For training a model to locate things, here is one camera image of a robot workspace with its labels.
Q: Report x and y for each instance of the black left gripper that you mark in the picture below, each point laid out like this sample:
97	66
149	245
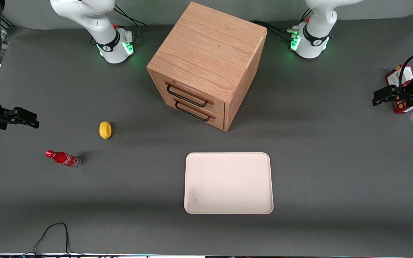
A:
404	95

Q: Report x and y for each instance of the white rectangular tray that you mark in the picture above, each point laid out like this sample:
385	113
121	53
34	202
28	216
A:
228	182

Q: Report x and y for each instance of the yellow lemon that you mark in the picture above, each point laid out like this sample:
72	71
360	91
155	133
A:
105	130

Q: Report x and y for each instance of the wooden drawer cabinet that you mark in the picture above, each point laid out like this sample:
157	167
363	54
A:
210	46

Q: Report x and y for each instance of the red cookie box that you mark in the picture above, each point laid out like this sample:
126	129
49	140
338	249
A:
394	76

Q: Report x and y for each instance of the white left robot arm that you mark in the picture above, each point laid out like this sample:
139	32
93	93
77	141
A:
313	40

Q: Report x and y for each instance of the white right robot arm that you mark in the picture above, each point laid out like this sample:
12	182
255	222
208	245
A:
112	42

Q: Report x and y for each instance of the red cola bottle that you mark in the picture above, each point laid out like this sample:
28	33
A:
64	158

